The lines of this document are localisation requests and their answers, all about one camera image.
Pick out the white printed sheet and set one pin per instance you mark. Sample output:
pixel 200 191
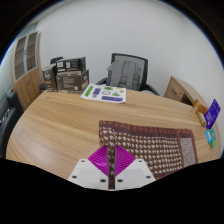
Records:
pixel 105 93

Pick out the teal small box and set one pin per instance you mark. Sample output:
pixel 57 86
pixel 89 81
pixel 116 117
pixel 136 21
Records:
pixel 208 136

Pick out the large dark printed box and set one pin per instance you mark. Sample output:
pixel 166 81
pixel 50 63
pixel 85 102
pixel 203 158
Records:
pixel 70 81

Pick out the brown patterned towel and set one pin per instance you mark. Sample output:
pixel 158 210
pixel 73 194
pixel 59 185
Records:
pixel 156 146

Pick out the black sofa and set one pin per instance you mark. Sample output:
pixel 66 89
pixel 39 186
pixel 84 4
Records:
pixel 8 116

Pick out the flat dark printed box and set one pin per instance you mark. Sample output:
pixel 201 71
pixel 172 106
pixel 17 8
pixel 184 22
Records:
pixel 70 64

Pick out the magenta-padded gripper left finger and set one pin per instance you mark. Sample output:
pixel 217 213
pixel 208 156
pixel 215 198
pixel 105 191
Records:
pixel 86 171

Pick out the small yellow box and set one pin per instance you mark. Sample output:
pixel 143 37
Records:
pixel 202 119

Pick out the grey backpack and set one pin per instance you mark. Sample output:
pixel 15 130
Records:
pixel 125 75

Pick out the orange box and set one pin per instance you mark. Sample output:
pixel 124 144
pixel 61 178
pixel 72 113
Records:
pixel 199 106

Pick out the purple standing box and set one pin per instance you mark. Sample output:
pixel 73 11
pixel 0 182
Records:
pixel 212 114

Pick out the low wooden side cabinet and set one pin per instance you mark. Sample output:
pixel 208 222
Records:
pixel 180 90

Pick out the green small box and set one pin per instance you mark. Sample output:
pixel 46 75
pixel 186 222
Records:
pixel 213 139

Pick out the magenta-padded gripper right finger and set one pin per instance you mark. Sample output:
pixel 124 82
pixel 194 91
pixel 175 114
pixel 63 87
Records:
pixel 136 171

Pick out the black mesh office chair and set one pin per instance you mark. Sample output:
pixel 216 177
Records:
pixel 144 65

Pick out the wooden cabinet with glass doors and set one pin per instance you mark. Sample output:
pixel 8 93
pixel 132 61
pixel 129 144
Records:
pixel 28 86

